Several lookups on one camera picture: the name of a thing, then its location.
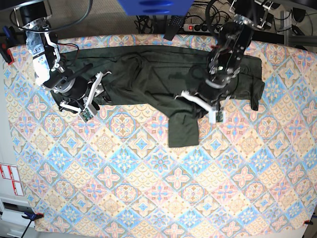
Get blue clamp upper left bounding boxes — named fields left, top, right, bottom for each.
left=0, top=26, right=15, bottom=65

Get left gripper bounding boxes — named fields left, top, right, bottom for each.
left=174, top=79, right=232, bottom=112

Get white power strip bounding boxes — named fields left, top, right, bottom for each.
left=183, top=23, right=210, bottom=33

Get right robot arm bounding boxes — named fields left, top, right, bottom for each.
left=12, top=0, right=110, bottom=121

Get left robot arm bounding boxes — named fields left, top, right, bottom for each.
left=180, top=0, right=271, bottom=112

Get blue clamp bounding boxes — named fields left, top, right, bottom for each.
left=0, top=26, right=15, bottom=65
left=21, top=212, right=44, bottom=221

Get black remote control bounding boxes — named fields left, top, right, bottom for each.
left=163, top=15, right=185, bottom=41

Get orange clamp lower right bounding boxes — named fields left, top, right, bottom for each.
left=304, top=220, right=314, bottom=225

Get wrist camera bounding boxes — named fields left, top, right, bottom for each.
left=79, top=104, right=100, bottom=122
left=209, top=110, right=226, bottom=124

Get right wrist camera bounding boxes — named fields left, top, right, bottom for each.
left=79, top=104, right=100, bottom=122

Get blue clamp lower left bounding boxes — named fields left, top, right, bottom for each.
left=21, top=212, right=44, bottom=221

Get red white label stickers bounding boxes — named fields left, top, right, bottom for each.
left=0, top=164, right=24, bottom=196

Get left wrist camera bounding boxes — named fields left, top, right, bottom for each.
left=209, top=110, right=226, bottom=124

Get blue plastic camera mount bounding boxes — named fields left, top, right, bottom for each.
left=118, top=0, right=194, bottom=16

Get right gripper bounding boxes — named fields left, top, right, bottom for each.
left=59, top=71, right=112, bottom=113

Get dark green long-sleeve shirt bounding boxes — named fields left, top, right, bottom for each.
left=51, top=45, right=265, bottom=148

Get colourful patterned tablecloth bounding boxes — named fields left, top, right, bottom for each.
left=1, top=42, right=317, bottom=238

